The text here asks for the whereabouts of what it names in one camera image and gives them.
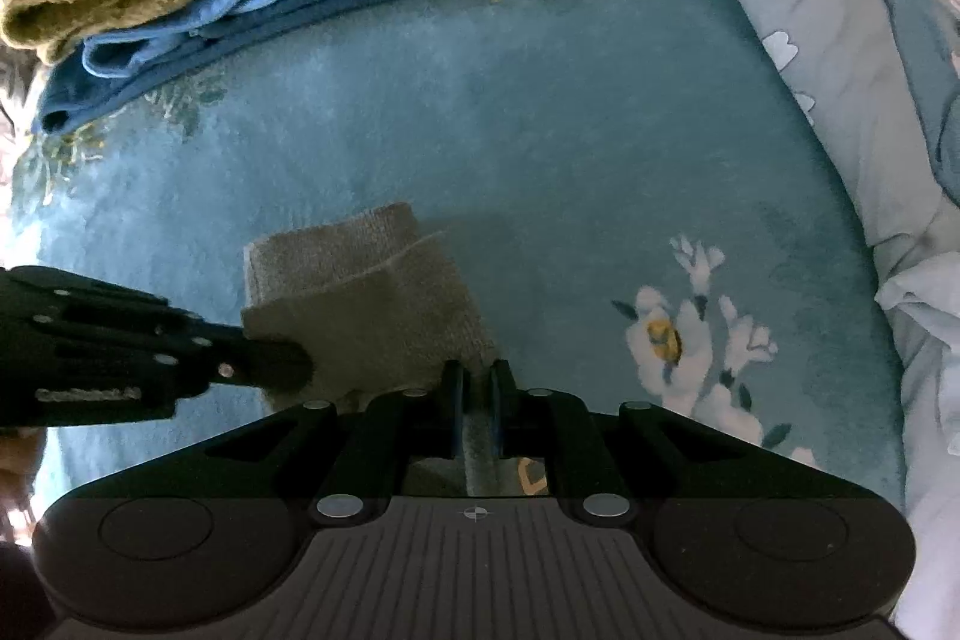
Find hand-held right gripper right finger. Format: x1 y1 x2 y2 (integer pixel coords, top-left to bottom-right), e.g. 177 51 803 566
487 361 781 525

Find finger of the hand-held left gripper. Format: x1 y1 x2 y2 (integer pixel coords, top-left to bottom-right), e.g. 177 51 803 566
0 265 218 341
45 325 316 402

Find grey pants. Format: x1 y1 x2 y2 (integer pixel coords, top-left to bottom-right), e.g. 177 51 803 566
241 201 500 498

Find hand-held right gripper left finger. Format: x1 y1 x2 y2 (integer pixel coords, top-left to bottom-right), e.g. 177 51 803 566
172 361 464 525

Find floral green blanket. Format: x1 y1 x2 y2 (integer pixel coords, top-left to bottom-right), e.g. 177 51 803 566
0 0 912 521

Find pale blue quilt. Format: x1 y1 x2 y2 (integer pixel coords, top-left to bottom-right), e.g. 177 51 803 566
705 0 960 640

